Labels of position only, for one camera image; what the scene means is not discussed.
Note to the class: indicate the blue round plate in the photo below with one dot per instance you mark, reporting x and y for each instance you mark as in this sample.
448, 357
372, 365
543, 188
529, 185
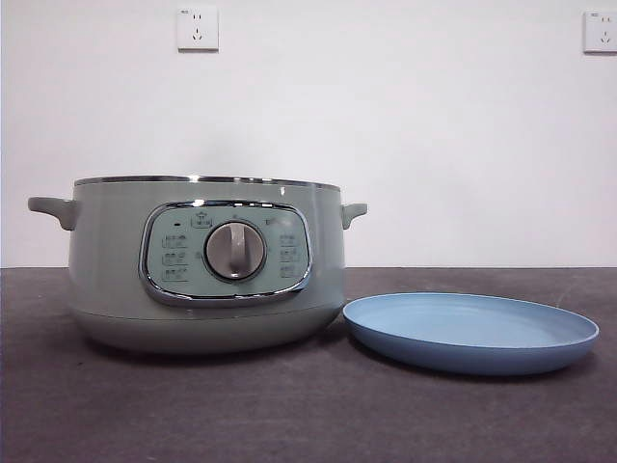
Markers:
463, 357

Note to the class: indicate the pale green electric steamer pot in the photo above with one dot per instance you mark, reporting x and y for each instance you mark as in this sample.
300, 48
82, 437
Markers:
111, 251

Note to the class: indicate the white wall socket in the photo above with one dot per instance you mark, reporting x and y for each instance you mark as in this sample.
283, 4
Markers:
197, 29
601, 31

